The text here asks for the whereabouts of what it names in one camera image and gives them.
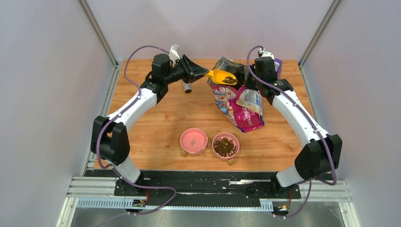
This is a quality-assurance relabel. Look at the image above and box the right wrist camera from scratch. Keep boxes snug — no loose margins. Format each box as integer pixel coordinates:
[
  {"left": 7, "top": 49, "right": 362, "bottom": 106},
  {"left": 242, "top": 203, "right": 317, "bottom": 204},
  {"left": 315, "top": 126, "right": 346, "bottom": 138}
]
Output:
[{"left": 258, "top": 48, "right": 275, "bottom": 60}]

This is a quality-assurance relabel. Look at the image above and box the grey metal cylinder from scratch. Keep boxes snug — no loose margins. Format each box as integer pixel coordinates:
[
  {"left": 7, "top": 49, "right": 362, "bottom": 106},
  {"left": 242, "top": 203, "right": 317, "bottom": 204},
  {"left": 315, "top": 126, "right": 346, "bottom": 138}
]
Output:
[{"left": 182, "top": 80, "right": 192, "bottom": 94}]

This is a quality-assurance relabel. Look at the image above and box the left pink pet bowl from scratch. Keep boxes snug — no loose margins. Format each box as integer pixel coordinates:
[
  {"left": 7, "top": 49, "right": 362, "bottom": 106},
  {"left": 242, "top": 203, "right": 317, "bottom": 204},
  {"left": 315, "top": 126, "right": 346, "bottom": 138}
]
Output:
[{"left": 180, "top": 128, "right": 209, "bottom": 156}]

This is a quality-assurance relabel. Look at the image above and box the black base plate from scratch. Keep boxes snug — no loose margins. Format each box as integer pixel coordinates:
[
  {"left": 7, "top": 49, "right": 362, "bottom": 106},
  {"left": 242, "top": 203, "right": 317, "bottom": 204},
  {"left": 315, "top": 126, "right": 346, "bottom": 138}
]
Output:
[{"left": 84, "top": 169, "right": 301, "bottom": 207}]

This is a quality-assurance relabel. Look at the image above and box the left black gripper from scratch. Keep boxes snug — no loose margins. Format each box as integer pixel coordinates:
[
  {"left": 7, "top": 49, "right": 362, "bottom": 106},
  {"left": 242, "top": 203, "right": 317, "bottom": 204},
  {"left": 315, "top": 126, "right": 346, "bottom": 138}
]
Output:
[{"left": 163, "top": 54, "right": 208, "bottom": 85}]

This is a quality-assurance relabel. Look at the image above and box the pink pet bowl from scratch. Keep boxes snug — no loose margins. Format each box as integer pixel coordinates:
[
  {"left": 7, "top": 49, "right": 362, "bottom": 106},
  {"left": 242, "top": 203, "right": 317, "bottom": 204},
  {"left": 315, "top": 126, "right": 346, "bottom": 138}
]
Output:
[
  {"left": 180, "top": 128, "right": 209, "bottom": 156},
  {"left": 211, "top": 132, "right": 240, "bottom": 166}
]

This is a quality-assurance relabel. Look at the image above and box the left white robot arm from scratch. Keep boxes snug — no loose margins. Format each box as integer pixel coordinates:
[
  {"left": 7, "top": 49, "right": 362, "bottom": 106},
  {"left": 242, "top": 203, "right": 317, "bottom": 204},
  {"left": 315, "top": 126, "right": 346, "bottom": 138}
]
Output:
[{"left": 90, "top": 53, "right": 209, "bottom": 195}]

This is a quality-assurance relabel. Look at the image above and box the yellow plastic scoop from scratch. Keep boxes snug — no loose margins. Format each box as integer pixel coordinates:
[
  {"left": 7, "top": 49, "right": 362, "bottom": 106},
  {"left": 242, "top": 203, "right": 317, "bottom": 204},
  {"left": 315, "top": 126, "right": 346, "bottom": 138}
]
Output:
[{"left": 204, "top": 70, "right": 238, "bottom": 85}]

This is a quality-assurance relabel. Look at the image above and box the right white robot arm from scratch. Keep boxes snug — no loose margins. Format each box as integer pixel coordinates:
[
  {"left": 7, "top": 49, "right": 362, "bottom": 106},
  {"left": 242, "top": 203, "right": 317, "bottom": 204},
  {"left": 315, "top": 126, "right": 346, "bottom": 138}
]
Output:
[{"left": 247, "top": 57, "right": 342, "bottom": 198}]

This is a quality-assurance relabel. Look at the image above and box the purple box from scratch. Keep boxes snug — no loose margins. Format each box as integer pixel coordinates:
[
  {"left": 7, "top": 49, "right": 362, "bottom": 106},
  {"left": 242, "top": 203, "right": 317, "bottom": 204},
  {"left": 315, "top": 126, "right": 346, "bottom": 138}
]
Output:
[{"left": 274, "top": 58, "right": 283, "bottom": 79}]

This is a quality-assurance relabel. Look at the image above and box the right pink pet bowl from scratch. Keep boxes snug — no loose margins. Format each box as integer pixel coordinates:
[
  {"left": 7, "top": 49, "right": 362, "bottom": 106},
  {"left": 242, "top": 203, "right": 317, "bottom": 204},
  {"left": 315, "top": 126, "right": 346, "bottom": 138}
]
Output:
[{"left": 211, "top": 132, "right": 240, "bottom": 166}]

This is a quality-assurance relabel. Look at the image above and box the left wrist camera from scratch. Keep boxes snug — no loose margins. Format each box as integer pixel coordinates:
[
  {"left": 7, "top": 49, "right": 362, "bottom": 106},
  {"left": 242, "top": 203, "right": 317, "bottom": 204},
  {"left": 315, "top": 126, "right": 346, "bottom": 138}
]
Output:
[{"left": 168, "top": 44, "right": 181, "bottom": 65}]

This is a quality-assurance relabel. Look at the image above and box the aluminium rail frame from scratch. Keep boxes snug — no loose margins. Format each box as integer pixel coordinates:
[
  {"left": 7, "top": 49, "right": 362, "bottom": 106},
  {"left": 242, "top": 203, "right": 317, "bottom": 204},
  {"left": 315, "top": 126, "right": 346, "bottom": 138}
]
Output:
[{"left": 58, "top": 177, "right": 360, "bottom": 227}]

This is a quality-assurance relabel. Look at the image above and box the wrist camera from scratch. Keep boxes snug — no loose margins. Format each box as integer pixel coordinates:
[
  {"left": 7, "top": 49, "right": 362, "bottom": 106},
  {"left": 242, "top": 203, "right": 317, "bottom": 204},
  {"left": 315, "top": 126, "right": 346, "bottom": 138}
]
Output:
[
  {"left": 168, "top": 44, "right": 181, "bottom": 65},
  {"left": 258, "top": 48, "right": 275, "bottom": 60}
]

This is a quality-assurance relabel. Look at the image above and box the brown kibble in right bowl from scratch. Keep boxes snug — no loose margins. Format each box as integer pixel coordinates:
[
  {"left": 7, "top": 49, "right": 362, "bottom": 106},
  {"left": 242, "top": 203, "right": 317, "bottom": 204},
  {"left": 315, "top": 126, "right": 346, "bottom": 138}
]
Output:
[{"left": 213, "top": 137, "right": 237, "bottom": 158}]

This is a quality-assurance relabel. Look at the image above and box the pink blue pet food bag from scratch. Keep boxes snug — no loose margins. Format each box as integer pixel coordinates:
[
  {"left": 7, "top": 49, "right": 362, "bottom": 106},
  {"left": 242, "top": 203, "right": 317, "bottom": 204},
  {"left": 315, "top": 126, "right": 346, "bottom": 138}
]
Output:
[{"left": 207, "top": 57, "right": 264, "bottom": 132}]

